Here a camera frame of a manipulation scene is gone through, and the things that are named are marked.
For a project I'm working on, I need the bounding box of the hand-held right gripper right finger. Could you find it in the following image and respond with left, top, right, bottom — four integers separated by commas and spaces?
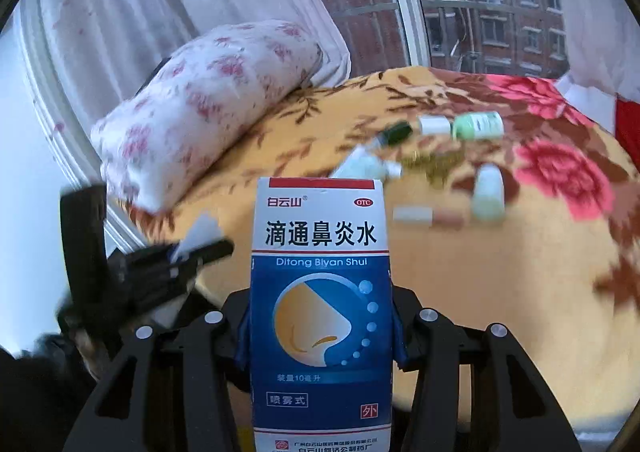
392, 285, 581, 452

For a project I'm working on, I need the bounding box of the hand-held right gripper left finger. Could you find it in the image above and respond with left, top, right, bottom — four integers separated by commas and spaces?
65, 288, 251, 452

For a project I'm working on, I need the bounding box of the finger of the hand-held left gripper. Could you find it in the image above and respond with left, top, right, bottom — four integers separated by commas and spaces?
109, 238, 236, 279
125, 262, 203, 317

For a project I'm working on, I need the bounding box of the small white packet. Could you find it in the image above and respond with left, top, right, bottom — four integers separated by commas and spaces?
172, 213, 221, 255

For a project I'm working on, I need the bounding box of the blue and white medicine box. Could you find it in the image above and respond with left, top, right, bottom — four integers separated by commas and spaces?
249, 176, 396, 452

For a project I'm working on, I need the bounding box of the dark green small bottle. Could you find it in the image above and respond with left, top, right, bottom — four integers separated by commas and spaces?
377, 122, 415, 149

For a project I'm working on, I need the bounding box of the white and pink tube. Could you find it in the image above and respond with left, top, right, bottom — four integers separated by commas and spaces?
392, 205, 466, 230

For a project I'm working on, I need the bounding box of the floral white pillow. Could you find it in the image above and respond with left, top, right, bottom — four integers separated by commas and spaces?
91, 20, 325, 213

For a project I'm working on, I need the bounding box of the white and green dropper bottle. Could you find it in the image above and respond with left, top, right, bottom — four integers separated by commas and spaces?
472, 165, 506, 222

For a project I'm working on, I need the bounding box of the white squeeze tube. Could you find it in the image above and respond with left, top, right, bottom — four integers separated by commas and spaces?
332, 145, 403, 179

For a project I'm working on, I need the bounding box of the small white cap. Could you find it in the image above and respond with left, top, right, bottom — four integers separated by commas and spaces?
417, 115, 451, 135

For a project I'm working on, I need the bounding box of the light green bottle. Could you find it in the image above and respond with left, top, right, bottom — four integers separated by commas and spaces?
451, 111, 505, 141

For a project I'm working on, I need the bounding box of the white bed sheet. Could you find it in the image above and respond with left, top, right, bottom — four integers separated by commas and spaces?
555, 72, 618, 103

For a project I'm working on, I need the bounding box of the red cloth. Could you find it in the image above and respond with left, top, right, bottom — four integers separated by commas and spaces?
614, 92, 640, 155

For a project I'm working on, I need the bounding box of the red brick building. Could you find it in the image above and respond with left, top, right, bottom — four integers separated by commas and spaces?
307, 0, 568, 78

